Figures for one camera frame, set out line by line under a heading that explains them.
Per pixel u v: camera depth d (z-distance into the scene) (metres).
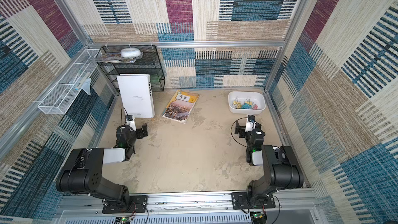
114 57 0.90
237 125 0.91
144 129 0.87
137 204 0.73
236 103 1.09
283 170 0.45
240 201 0.73
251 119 0.78
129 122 0.81
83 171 0.46
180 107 1.09
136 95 0.92
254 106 1.08
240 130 0.83
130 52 0.88
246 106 1.08
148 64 1.08
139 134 0.85
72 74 0.79
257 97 1.11
